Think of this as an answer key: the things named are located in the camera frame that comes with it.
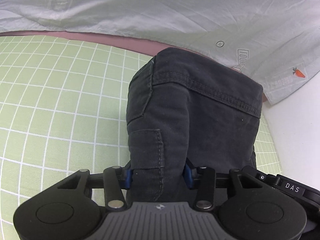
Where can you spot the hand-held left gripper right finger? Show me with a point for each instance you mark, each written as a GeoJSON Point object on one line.
{"type": "Point", "coordinates": [189, 177]}

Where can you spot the green grid mat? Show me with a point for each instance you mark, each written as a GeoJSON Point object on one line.
{"type": "Point", "coordinates": [50, 92]}

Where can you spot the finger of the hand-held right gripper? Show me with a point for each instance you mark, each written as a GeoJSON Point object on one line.
{"type": "Point", "coordinates": [270, 180]}

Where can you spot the black pants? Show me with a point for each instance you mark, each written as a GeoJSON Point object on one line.
{"type": "Point", "coordinates": [195, 120]}

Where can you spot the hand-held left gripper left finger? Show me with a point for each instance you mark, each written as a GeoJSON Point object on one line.
{"type": "Point", "coordinates": [128, 178]}

